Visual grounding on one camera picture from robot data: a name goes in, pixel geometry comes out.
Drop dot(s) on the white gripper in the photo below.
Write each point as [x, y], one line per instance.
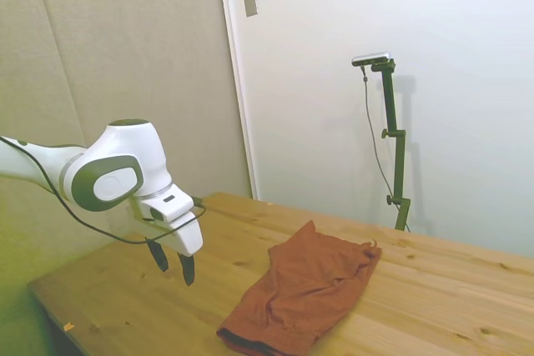
[189, 239]

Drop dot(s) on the rust orange shorts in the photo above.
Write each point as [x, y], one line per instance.
[300, 289]

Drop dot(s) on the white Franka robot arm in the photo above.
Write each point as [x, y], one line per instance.
[125, 143]

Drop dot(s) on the small orange tape piece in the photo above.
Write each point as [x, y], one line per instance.
[68, 326]

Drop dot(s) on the white door trim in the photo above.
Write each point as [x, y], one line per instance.
[237, 81]

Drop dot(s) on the dark green camera stand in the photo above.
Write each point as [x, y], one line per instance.
[399, 164]

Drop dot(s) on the grey wall plate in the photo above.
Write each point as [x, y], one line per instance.
[250, 1]

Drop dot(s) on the grey camera on stand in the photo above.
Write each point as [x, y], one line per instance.
[371, 58]

